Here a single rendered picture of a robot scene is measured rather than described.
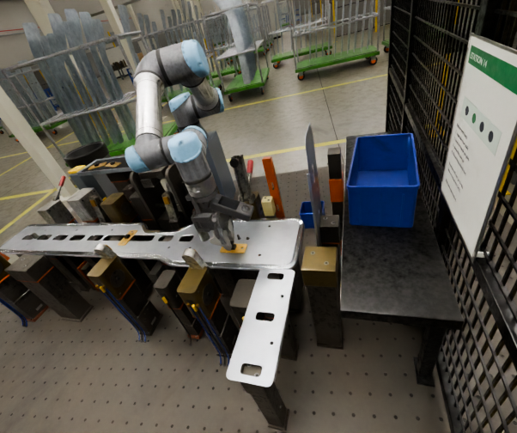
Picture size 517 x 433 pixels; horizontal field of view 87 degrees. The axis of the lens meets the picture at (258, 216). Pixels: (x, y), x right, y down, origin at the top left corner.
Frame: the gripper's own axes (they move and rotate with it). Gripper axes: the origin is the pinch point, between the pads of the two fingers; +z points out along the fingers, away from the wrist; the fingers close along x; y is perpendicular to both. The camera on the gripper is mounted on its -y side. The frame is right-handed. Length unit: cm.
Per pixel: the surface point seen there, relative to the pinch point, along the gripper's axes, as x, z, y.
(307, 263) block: 9.9, -4.1, -24.8
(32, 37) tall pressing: -335, -102, 425
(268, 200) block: -16.5, -4.5, -8.8
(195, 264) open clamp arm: 12.8, -5.2, 4.7
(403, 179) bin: -30, -1, -51
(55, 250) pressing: 3, 2, 78
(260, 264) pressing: 5.5, 2.0, -10.3
